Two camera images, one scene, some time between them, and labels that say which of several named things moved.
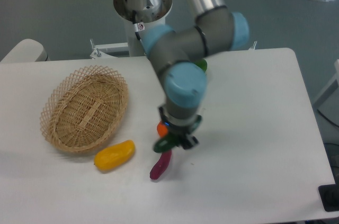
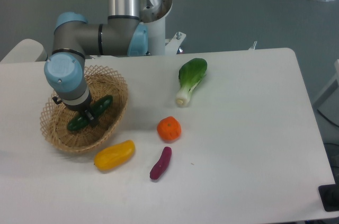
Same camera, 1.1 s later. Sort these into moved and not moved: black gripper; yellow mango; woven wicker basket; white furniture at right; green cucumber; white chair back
Moved: green cucumber; black gripper
Not moved: white furniture at right; yellow mango; woven wicker basket; white chair back
